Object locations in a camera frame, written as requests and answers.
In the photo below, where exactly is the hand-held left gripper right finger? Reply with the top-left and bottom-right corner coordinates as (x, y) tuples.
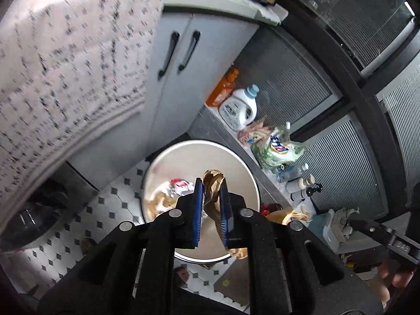
(219, 179), (384, 315)

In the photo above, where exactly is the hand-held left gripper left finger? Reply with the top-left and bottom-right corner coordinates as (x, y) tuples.
(38, 177), (206, 315)

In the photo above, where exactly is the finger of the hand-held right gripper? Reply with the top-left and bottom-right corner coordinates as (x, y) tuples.
(349, 218), (392, 246)

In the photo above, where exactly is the brown paper bag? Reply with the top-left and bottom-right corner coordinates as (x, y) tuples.
(202, 169), (250, 260)

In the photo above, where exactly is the round white trash can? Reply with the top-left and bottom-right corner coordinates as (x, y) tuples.
(142, 139), (262, 265)

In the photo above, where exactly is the person's right hand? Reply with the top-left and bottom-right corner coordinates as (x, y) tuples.
(377, 259), (414, 306)

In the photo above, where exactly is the red and white wrapper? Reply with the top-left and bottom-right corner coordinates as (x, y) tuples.
(166, 179), (196, 200)

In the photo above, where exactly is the white storage box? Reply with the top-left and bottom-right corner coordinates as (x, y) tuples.
(323, 208), (362, 254)

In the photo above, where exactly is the crumpled brown paper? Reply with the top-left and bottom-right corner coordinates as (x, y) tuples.
(147, 192), (180, 221)

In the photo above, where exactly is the brown paper sack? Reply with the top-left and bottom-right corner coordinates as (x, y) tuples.
(267, 208), (311, 226)

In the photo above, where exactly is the flat cardboard piece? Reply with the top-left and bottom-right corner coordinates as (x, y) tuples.
(213, 262), (250, 306)

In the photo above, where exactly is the black pump bottle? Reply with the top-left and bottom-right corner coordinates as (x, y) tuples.
(290, 184), (323, 203)

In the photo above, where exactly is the small white bottle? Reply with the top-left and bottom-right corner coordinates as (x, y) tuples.
(285, 175), (316, 193)

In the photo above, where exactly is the clear water bottle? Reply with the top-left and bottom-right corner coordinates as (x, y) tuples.
(276, 163), (309, 183)

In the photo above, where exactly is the pink packet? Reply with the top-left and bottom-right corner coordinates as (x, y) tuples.
(238, 116), (274, 147)

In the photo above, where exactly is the green detergent refill pouch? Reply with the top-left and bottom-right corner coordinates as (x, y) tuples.
(251, 122), (309, 170)

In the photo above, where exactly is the white detergent bottle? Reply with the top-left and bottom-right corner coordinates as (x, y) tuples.
(218, 84), (260, 132)

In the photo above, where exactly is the orange bottle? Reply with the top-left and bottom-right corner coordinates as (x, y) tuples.
(206, 68), (240, 107)

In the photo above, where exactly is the grey cabinet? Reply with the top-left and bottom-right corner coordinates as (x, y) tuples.
(66, 0), (289, 191)

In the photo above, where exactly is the ribbed glass sliding door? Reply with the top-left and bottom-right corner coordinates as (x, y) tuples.
(230, 0), (420, 224)

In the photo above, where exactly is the black plastic bag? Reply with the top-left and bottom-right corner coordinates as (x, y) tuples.
(0, 179), (67, 250)

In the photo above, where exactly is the patterned beige tablecloth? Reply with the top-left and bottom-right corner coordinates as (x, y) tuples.
(0, 0), (170, 201)

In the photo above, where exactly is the black cabinet handle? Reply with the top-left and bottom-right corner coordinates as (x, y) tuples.
(158, 32), (180, 80)
(178, 31), (201, 73)

